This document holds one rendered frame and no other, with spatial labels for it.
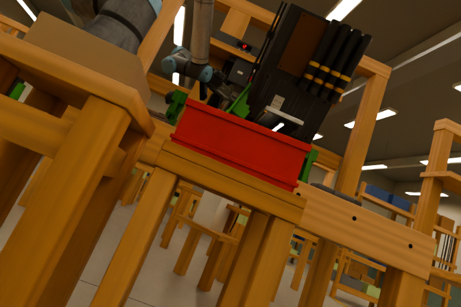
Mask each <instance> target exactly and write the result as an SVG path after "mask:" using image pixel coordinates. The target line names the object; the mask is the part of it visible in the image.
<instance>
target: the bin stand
mask: <svg viewBox="0 0 461 307"><path fill-rule="evenodd" d="M154 165H155V166H156V167H155V168H154V171H153V173H152V175H151V177H150V179H149V181H148V183H147V186H146V187H145V190H144V191H143V194H142V196H141V198H140V200H139V202H138V204H137V206H136V209H135V211H134V213H133V215H132V217H131V219H130V222H129V224H128V226H127V228H126V230H125V232H124V234H123V236H122V238H121V240H120V242H119V244H118V247H117V249H116V251H115V253H114V255H113V257H112V260H111V261H110V264H109V266H108V268H107V270H106V272H105V274H104V276H103V278H102V281H101V282H100V285H99V287H98V289H97V291H96V293H95V295H94V298H93V300H92V302H91V304H90V306H89V307H124V306H125V304H126V301H127V299H128V296H129V294H130V292H131V290H132V287H133V286H134V283H135V281H136V279H137V276H138V274H139V272H140V270H141V267H142V265H143V263H144V261H145V258H146V256H147V253H148V252H149V250H150V247H151V245H152V243H153V240H154V238H155V236H156V233H157V232H158V229H159V227H160V225H161V223H162V220H163V218H164V216H165V213H166V212H167V209H168V207H169V205H170V202H171V200H172V198H173V196H174V193H175V192H176V189H177V187H178V184H179V182H180V180H182V181H184V182H187V183H190V184H192V185H194V186H197V187H199V188H202V189H204V190H206V191H209V192H210V193H213V194H216V195H218V196H220V197H223V198H225V199H228V200H230V201H233V202H235V203H237V204H239V205H242V206H244V207H247V208H249V209H251V212H250V216H249V217H248V221H247V223H246V226H245V228H244V232H243V234H242V236H241V240H240V242H239V245H238V247H237V251H236V252H235V256H234V258H233V261H232V263H231V266H230V269H229V271H228V274H227V276H226V279H225V282H224V285H223V287H222V291H221V293H220V296H219V298H218V301H217V303H216V306H215V307H269V305H270V301H271V299H272V295H273V292H274V289H275V286H276V283H277V280H278V278H279V274H280V272H281V268H282V266H283V262H284V259H285V255H286V253H287V249H288V247H289V243H290V241H291V238H292V234H293V232H294V228H295V226H296V225H299V224H300V220H301V218H302V215H303V212H304V210H303V209H305V206H306V203H307V199H305V198H303V197H301V196H298V195H296V194H293V193H291V192H289V191H287V190H284V189H282V188H279V187H278V186H275V185H273V184H270V183H268V182H265V181H263V180H260V179H259V178H256V177H254V176H251V175H249V174H247V173H244V172H242V171H240V170H237V169H235V168H232V167H230V166H228V165H226V164H223V163H221V162H218V161H217V160H214V159H212V158H209V157H207V156H204V155H202V154H200V153H198V152H195V151H193V150H190V149H188V148H186V147H183V146H181V145H179V144H176V143H174V142H171V141H170V140H167V139H166V140H165V141H164V143H163V146H162V147H161V150H160V151H159V153H158V155H157V158H156V160H155V162H154Z"/></svg>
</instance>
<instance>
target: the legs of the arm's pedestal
mask: <svg viewBox="0 0 461 307"><path fill-rule="evenodd" d="M19 72H20V69H18V68H17V67H16V66H14V65H13V64H12V63H10V62H9V61H7V60H6V59H5V58H4V57H2V56H0V138H1V139H0V222H1V220H2V218H3V217H4V215H5V214H6V212H7V210H8V208H9V207H10V205H11V203H12V202H13V200H14V198H15V197H16V194H17V193H18V191H19V189H20V188H21V186H22V184H23V183H24V181H25V179H26V177H27V176H28V174H29V172H30V171H31V169H32V167H33V166H34V164H35V162H36V160H37V159H38V157H39V155H40V154H42V155H44V156H47V157H49V158H51V159H53V161H52V163H51V164H50V166H49V168H48V170H47V172H46V174H45V175H44V177H43V179H42V180H41V182H40V184H39V185H38V188H37V189H36V191H35V193H34V194H33V196H32V198H31V200H30V201H29V203H28V205H27V207H26V209H25V210H24V212H23V214H22V215H21V218H20V219H19V221H18V223H17V225H16V226H15V228H14V230H13V231H12V233H11V235H10V237H9V239H8V241H7V242H6V244H5V246H4V247H3V249H2V251H1V253H0V307H66V305H67V303H68V301H69V299H70V297H71V295H72V292H73V290H74V288H75V286H76V284H77V283H78V280H79V279H80V276H81V275H82V272H83V270H84V268H85V266H86V264H87V262H88V260H89V258H90V257H91V254H92V252H93V250H94V248H95V246H96V244H97V242H98V240H99V238H100V236H101V234H102V232H103V230H104V228H105V226H106V224H107V222H108V220H109V218H110V215H111V213H112V211H113V209H114V207H115V205H116V203H117V201H118V199H119V197H120V195H121V193H122V191H123V189H124V187H125V185H126V183H127V181H128V179H129V177H130V174H131V172H132V170H133V168H134V166H135V164H136V163H137V160H138V159H139V156H140V155H141V152H142V151H143V148H144V147H145V144H146V142H147V137H146V136H145V134H143V133H140V132H138V131H136V130H134V129H131V128H129V127H128V126H129V124H130V122H131V120H132V117H131V116H130V115H129V113H128V112H127V110H126V109H125V108H122V107H121V106H118V105H116V104H113V103H111V102H109V101H106V100H105V99H102V98H100V97H97V96H95V95H90V96H89V97H88V99H87V101H86V103H85V104H84V107H83V108H82V110H81V112H80V113H79V115H78V117H77V119H76V120H75V123H74V124H72V123H69V122H67V121H64V120H62V119H61V117H62V115H63V114H64V112H65V110H66V109H67V107H68V104H66V103H65V102H64V101H63V100H61V99H59V98H58V97H56V96H54V95H51V94H49V93H46V92H45V91H42V90H40V89H37V88H32V89H31V91H30V93H29V95H28V96H27V98H26V99H25V101H24V102H23V103H22V102H20V101H17V100H15V99H13V98H10V97H8V96H5V94H6V93H7V91H8V89H9V88H10V87H11V85H12V83H13V81H14V80H15V79H16V77H17V75H18V74H19Z"/></svg>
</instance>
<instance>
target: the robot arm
mask: <svg viewBox="0 0 461 307"><path fill-rule="evenodd" d="M214 2H215V0H194V10H193V31H192V43H191V53H190V52H189V51H188V50H187V49H185V48H184V47H182V46H180V45H178V46H177V47H176V48H174V50H173V51H172V54H171V55H170V56H167V57H166V58H164V59H163V60H162V61H161V68H162V70H163V71H164V72H165V73H166V74H168V75H171V74H174V73H177V74H180V75H183V76H186V77H190V78H192V79H196V80H198V81H200V100H201V101H204V100H205V99H207V97H208V88H209V89H210V90H211V91H212V92H213V93H214V94H216V95H217V96H218V97H221V98H223V99H225V100H227V101H231V102H233V101H232V100H230V99H229V98H228V97H229V96H230V95H231V94H232V93H233V89H234V86H233V85H232V84H231V85H229V86H227V85H225V84H222V82H224V80H225V79H226V76H227V75H226V74H225V73H223V72H222V71H221V70H219V69H214V68H213V67H212V66H210V63H208V60H209V47H210V41H211V28H212V21H213V9H214ZM61 3H62V4H63V6H64V7H65V8H66V9H67V10H68V11H69V12H70V13H73V14H76V15H77V16H79V17H84V18H87V19H91V20H92V21H91V22H89V23H87V24H86V25H85V26H83V27H81V28H80V29H82V30H84V31H86V32H88V33H90V34H92V35H94V36H96V37H98V38H101V39H102V40H105V41H106V42H109V43H111V44H113V45H115V46H117V47H119V48H121V49H124V50H126V51H128V52H130V53H132V54H134V55H137V51H138V48H139V46H140V45H141V43H142V42H143V39H144V38H145V36H146V35H147V33H148V32H149V30H150V28H151V26H152V25H153V23H154V21H155V20H156V19H157V18H158V14H159V12H160V11H161V8H162V1H161V0H61Z"/></svg>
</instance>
